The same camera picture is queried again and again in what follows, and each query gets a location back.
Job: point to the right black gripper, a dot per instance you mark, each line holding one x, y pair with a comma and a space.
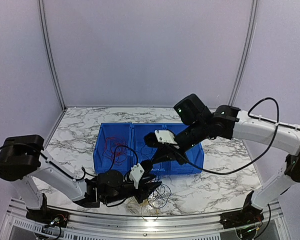
174, 154

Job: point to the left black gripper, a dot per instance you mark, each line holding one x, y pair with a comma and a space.
145, 189

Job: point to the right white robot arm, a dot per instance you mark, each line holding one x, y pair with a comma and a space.
231, 122

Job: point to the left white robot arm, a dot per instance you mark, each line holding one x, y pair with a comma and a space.
23, 158

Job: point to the right blue storage bin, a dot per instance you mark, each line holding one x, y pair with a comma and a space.
195, 155

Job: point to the blue storage bin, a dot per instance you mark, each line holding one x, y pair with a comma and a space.
112, 148
144, 152
195, 155

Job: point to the middle blue storage bin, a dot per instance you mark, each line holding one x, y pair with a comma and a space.
144, 152

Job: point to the left blue storage bin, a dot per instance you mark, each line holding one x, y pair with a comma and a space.
112, 148

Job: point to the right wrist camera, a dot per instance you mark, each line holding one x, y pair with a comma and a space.
159, 138

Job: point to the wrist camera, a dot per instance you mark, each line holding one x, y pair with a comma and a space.
159, 138
140, 173

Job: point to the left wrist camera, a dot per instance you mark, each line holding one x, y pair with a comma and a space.
140, 173

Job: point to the aluminium front rail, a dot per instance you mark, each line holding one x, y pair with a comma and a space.
86, 226

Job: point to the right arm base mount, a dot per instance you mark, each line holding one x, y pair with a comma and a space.
245, 216

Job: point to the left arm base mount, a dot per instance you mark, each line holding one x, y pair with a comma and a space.
50, 217

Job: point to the right aluminium frame post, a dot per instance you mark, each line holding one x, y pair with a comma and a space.
245, 52

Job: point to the aluminium frame post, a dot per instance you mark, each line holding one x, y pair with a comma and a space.
49, 54
245, 52

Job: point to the left aluminium frame post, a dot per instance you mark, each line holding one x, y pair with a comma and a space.
49, 54

